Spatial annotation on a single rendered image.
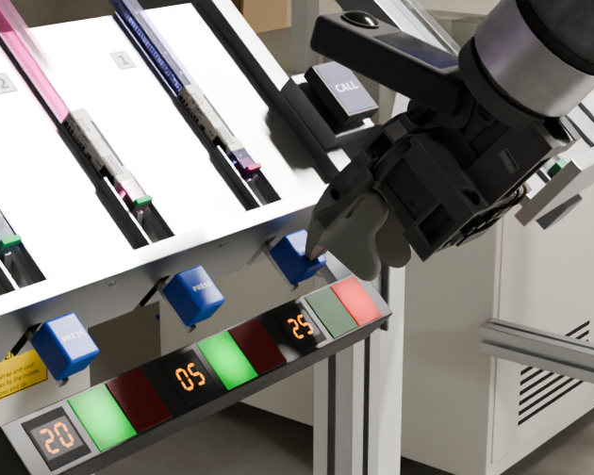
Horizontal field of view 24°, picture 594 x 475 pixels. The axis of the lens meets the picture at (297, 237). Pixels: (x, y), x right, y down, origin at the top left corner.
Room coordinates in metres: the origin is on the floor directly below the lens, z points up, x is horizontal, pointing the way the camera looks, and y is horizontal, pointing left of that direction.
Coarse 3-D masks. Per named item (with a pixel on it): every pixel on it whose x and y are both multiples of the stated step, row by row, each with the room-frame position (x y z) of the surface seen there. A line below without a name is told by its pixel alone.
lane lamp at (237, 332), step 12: (240, 324) 0.84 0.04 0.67; (252, 324) 0.85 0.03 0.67; (240, 336) 0.83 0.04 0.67; (252, 336) 0.84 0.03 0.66; (264, 336) 0.84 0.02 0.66; (240, 348) 0.83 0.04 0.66; (252, 348) 0.83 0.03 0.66; (264, 348) 0.84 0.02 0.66; (276, 348) 0.84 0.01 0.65; (252, 360) 0.82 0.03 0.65; (264, 360) 0.83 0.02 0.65; (276, 360) 0.83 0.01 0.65
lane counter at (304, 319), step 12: (276, 312) 0.87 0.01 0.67; (288, 312) 0.87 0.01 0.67; (300, 312) 0.88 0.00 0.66; (288, 324) 0.87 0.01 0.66; (300, 324) 0.87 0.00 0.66; (312, 324) 0.88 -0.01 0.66; (300, 336) 0.86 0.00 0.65; (312, 336) 0.87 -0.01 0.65; (324, 336) 0.88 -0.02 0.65; (300, 348) 0.85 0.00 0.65
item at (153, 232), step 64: (0, 64) 0.90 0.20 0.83; (64, 64) 0.93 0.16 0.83; (128, 64) 0.97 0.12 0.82; (192, 64) 1.01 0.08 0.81; (0, 128) 0.85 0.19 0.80; (64, 128) 0.88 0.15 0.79; (128, 128) 0.92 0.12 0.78; (192, 128) 0.95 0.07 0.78; (256, 128) 0.99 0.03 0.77; (0, 192) 0.81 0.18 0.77; (64, 192) 0.84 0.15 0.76; (192, 192) 0.90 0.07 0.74; (256, 192) 0.94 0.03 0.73; (64, 256) 0.79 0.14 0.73
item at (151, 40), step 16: (112, 0) 1.01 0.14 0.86; (128, 0) 1.01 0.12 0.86; (128, 16) 1.00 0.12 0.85; (144, 16) 1.01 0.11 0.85; (144, 32) 0.99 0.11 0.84; (144, 48) 0.99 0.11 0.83; (160, 48) 0.99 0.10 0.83; (160, 64) 0.98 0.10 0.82; (176, 64) 0.98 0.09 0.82; (176, 80) 0.97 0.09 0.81; (192, 80) 0.98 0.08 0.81; (240, 160) 0.94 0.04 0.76
